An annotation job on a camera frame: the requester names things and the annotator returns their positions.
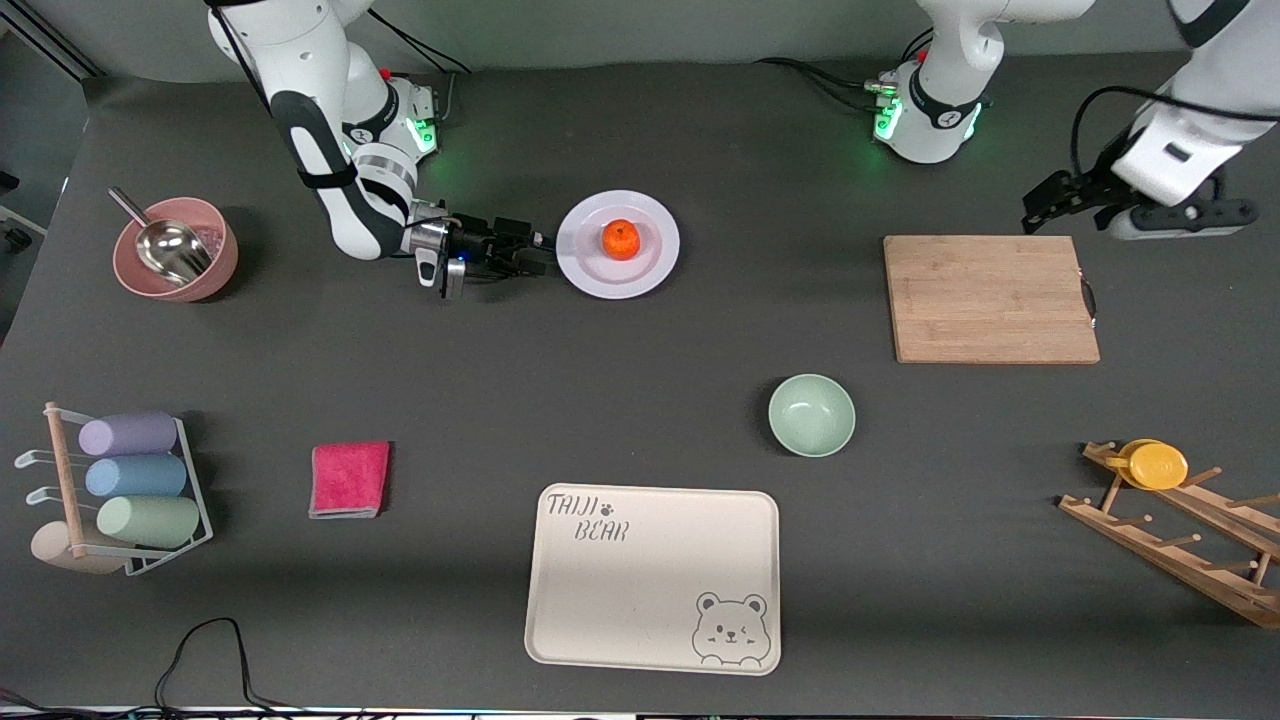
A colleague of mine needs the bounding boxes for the white wire cup rack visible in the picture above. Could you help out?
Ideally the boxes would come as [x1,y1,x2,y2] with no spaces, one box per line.
[15,402,214,578]

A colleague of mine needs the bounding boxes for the green cup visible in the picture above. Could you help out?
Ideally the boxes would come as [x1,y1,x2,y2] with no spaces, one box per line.
[96,495,201,549]

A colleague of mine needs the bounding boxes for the black base cables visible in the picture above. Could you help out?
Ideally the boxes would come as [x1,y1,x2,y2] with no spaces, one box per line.
[370,10,476,77]
[755,25,936,113]

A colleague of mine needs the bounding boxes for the beige bear print tray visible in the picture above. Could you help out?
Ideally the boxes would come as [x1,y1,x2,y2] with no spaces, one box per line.
[524,484,782,676]

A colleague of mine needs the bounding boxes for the black right base cables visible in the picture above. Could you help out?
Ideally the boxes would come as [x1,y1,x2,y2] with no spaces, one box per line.
[370,10,476,77]

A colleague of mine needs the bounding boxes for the pink bowl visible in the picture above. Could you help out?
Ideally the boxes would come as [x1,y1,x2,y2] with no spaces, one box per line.
[113,197,240,303]

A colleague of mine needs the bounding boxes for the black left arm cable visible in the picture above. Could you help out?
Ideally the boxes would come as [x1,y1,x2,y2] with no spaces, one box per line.
[1070,84,1280,183]

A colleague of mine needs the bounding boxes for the white round plate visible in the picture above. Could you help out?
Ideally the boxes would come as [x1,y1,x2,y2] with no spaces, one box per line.
[555,190,681,300]

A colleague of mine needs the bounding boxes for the metal scoop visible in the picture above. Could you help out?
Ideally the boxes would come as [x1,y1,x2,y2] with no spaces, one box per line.
[108,187,214,286]

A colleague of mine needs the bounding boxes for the black loose table cable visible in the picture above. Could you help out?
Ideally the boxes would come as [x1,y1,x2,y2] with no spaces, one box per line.
[0,618,331,717]

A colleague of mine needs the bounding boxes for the pink folded cloth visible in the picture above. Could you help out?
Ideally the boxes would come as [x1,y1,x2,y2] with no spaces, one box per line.
[309,441,392,520]

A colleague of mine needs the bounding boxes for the purple cup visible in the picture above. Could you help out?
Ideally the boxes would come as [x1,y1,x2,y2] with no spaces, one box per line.
[78,411,179,458]

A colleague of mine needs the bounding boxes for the pale green bowl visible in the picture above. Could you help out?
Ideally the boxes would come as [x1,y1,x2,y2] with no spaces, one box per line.
[768,374,857,459]

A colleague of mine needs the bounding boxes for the blue cup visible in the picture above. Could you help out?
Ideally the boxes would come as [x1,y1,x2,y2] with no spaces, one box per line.
[85,455,188,499]

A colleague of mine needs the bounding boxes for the black left base cables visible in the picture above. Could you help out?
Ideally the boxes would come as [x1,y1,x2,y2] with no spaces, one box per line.
[755,25,936,113]

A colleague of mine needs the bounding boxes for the beige cup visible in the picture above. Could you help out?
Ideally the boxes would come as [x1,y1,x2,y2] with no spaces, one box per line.
[30,522,126,576]

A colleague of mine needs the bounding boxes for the wooden cutting board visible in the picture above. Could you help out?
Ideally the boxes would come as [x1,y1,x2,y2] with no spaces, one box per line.
[883,235,1102,365]

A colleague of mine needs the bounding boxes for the wooden peg drying rack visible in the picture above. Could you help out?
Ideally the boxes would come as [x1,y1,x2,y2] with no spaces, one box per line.
[1058,440,1280,629]

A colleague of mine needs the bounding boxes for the yellow cup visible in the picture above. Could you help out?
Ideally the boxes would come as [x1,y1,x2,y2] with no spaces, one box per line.
[1105,438,1190,491]

